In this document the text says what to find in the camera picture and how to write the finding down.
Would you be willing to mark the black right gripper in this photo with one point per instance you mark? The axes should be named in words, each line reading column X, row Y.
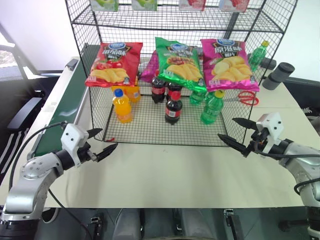
column 257, row 143

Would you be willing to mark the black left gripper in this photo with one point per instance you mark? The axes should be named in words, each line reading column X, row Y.
column 86, row 153

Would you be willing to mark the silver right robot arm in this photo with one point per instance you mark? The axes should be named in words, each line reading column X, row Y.
column 302, row 160

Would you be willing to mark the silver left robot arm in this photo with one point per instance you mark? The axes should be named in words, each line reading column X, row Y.
column 32, row 180

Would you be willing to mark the green conveyor belt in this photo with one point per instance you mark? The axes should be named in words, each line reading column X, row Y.
column 67, row 100

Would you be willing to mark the green soda bottle yellow cap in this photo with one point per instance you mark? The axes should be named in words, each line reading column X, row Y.
column 257, row 56
column 212, row 110

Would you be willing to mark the orange soda bottle blue cap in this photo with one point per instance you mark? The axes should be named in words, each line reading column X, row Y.
column 123, row 110

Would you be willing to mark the pink potato chips bag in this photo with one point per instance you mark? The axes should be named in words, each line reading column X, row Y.
column 227, row 67

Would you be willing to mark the grey black cylindrical device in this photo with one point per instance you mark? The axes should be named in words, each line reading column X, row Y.
column 277, row 75

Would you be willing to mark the cola bottle red cap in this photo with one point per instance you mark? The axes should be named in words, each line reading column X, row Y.
column 173, row 110

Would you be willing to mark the red potato chips bag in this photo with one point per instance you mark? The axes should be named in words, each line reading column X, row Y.
column 117, row 62

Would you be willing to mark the magenta snack bag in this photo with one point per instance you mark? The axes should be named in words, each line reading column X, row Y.
column 150, row 68

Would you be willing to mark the green potato chips bag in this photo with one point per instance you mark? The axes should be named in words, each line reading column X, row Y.
column 180, row 65

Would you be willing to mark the red fruit juice carton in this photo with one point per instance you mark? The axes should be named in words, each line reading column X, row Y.
column 192, row 4
column 234, row 5

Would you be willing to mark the green apple juice carton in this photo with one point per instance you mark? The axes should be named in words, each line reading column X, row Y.
column 105, row 4
column 144, row 4

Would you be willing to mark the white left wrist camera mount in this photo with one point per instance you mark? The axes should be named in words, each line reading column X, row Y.
column 73, row 138

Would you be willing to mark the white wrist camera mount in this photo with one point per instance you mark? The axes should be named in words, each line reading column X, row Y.
column 272, row 126
column 73, row 138

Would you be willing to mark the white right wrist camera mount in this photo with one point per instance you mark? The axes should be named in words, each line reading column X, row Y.
column 272, row 126

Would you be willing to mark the black metal bracket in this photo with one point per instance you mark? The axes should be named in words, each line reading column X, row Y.
column 231, row 221
column 96, row 223

